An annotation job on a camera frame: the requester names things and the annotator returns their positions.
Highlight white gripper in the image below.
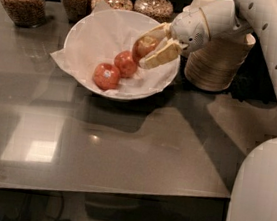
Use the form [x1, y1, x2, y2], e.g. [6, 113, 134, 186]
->
[136, 0, 252, 70]

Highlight red apple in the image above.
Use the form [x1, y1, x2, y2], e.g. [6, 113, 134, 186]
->
[132, 36, 159, 63]
[93, 63, 121, 90]
[114, 50, 138, 79]

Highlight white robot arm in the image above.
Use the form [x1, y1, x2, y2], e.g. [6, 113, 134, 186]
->
[118, 45, 277, 221]

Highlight white bowl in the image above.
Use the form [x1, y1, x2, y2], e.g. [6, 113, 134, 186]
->
[57, 2, 187, 108]

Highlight back stack paper bowls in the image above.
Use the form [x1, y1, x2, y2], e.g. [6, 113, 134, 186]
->
[183, 0, 216, 12]

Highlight stack paper bowls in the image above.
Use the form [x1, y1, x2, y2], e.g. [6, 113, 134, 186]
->
[184, 33, 256, 92]
[183, 0, 216, 12]

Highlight front stack paper bowls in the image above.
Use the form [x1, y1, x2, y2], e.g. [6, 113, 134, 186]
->
[184, 33, 256, 92]

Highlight white paper liner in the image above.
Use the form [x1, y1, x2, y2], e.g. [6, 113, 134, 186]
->
[45, 2, 183, 104]

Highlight black cutlery holder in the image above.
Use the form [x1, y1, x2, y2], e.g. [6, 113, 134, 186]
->
[229, 36, 277, 104]

